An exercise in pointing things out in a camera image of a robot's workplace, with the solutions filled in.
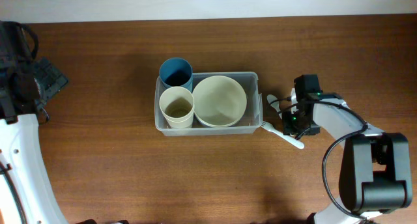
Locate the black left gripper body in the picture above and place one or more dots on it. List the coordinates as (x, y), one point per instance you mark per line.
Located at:
(51, 79)

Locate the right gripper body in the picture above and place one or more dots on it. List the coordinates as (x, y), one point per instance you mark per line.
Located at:
(292, 123)

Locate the white plastic fork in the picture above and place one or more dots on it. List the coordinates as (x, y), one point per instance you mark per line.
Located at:
(269, 127)

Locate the white plastic spoon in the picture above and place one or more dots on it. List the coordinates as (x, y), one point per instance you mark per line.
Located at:
(274, 102)

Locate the cream bowl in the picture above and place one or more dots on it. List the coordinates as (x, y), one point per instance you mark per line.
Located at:
(204, 124)
(219, 100)

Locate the cream cup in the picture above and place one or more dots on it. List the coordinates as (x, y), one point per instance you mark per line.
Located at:
(180, 125)
(177, 104)

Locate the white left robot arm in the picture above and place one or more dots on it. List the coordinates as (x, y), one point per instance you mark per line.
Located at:
(26, 192)

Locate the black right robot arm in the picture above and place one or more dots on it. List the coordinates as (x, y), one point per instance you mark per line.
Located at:
(375, 176)

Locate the clear plastic storage container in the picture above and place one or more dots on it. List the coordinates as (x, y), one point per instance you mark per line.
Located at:
(250, 121)

